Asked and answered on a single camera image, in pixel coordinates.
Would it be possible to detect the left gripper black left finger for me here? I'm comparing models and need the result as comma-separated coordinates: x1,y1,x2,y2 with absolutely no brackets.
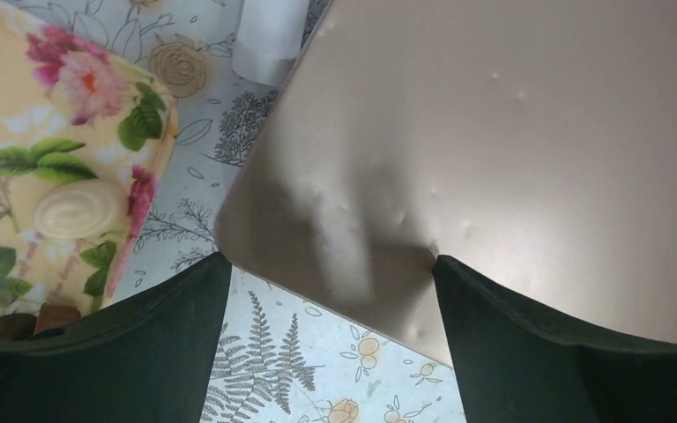
0,253,232,422

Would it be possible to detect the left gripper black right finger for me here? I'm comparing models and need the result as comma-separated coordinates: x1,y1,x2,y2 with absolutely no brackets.
432,256,677,422

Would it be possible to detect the gold box lid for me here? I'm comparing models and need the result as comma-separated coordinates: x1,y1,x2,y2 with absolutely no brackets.
216,1,677,364

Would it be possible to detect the floral yellow tray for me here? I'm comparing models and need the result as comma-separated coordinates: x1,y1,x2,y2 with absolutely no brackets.
0,1,177,317

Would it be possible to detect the white pole base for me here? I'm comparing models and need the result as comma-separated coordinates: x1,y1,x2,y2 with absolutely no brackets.
232,0,309,87

